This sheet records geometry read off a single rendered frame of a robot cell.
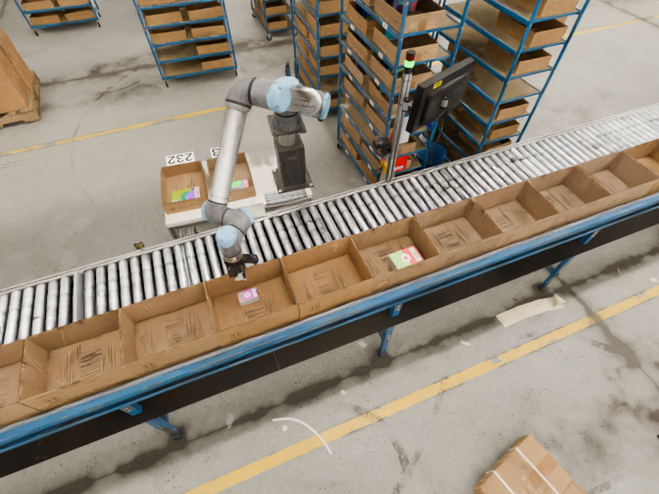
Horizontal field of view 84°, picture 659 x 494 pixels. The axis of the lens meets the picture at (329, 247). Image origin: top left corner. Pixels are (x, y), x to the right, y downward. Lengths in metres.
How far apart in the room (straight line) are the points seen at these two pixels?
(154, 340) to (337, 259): 1.02
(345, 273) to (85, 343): 1.33
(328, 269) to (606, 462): 2.10
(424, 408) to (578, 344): 1.28
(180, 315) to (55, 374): 0.58
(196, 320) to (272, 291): 0.40
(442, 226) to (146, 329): 1.73
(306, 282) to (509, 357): 1.68
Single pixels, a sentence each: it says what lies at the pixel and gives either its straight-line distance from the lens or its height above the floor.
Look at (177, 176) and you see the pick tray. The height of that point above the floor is 0.76.
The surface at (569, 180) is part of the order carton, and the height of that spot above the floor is 0.94.
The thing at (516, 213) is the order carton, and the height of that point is 0.89.
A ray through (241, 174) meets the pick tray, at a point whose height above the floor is 0.76.
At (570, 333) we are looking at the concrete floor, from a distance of 3.34.
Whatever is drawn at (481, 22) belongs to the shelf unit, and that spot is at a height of 1.34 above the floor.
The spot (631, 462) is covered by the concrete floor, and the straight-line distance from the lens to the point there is 3.19.
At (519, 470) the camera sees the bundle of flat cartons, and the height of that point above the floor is 0.13.
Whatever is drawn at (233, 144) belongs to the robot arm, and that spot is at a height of 1.56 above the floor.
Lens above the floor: 2.58
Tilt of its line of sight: 53 degrees down
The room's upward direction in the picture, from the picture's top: straight up
